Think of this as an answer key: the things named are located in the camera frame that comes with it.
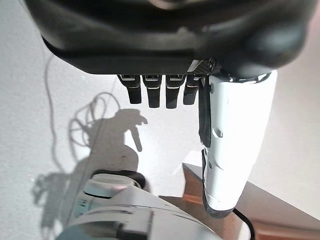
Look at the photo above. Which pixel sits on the brown wooden stool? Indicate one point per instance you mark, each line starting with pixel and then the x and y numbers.
pixel 275 215

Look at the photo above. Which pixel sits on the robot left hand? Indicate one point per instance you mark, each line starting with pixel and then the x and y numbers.
pixel 162 37

